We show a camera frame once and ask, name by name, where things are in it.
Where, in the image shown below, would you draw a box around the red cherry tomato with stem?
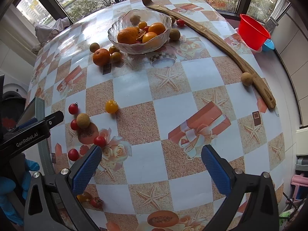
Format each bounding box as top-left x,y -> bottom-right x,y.
68,102 -> 79,115

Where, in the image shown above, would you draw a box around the tan longan fruit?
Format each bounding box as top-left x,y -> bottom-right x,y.
76,113 -> 90,129

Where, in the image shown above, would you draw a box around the yellow cherry tomato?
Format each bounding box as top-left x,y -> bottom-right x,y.
105,100 -> 119,114

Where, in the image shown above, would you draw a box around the brown persimmon-like tomato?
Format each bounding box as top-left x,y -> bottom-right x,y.
77,191 -> 92,203

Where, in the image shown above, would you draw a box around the blue gloved hand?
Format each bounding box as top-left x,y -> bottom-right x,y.
1,159 -> 40,226

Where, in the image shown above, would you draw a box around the grey-edged white tray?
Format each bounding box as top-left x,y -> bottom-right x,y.
17,97 -> 55,175

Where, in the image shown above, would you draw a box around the white washing machine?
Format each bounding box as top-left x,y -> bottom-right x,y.
1,71 -> 28,99

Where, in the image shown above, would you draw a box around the orange on table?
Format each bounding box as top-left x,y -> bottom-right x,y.
92,48 -> 110,67

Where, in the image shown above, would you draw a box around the green-brown fruit by orange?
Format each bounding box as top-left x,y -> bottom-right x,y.
89,43 -> 100,53

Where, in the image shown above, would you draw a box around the white cloth on sill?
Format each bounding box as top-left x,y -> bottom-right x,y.
34,17 -> 70,45

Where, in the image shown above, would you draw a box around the small yellow-green fruit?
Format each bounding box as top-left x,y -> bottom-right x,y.
110,52 -> 122,64
109,46 -> 119,54

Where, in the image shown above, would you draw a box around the large orange in bowl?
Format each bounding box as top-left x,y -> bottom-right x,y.
117,27 -> 139,44

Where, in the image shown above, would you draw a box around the long wooden curved stick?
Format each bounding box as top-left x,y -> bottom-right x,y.
142,0 -> 276,109

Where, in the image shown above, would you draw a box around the clear glass fruit bowl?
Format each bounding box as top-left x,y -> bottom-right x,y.
108,9 -> 172,54

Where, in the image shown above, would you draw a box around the tan longan by stick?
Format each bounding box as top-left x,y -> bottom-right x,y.
241,72 -> 253,87

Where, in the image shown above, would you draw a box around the green-brown fruit beside bowl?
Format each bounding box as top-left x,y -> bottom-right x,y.
169,28 -> 181,41

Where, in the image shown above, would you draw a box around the red tomato behind bowl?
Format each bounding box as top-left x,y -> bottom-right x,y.
177,19 -> 185,27

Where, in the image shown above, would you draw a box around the blue plastic item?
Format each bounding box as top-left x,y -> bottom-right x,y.
262,39 -> 275,52

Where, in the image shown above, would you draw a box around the red plastic basin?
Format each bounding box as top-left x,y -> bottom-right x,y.
238,14 -> 271,51

